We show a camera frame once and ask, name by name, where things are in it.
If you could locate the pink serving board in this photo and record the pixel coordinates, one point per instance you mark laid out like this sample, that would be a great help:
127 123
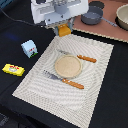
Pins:
104 29

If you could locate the black round coaster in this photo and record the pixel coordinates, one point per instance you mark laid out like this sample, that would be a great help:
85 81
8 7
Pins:
97 4

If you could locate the round wooden plate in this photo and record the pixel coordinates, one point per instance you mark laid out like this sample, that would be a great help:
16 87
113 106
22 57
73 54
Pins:
68 66

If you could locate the yellow butter box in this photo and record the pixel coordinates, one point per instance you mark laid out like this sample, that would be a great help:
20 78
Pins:
13 69

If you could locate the grey saucepan with handle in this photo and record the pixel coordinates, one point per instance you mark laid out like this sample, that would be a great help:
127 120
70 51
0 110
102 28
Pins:
94 16

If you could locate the knife with orange handle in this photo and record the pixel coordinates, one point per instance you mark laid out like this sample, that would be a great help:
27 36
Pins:
79 56

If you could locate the light blue milk carton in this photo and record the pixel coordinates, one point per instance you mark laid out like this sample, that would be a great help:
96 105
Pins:
29 48

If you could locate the cream bowl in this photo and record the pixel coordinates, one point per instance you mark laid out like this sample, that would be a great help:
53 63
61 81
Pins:
122 15

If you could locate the beige woven placemat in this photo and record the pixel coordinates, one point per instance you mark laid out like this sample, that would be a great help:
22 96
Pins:
74 105

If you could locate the fork with orange handle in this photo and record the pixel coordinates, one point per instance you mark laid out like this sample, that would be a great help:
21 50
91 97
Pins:
66 81

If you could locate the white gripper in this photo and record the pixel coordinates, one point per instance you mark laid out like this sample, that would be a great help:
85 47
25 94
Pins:
51 13

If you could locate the orange bread loaf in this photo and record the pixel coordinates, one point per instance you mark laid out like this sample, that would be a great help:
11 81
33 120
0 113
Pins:
63 30

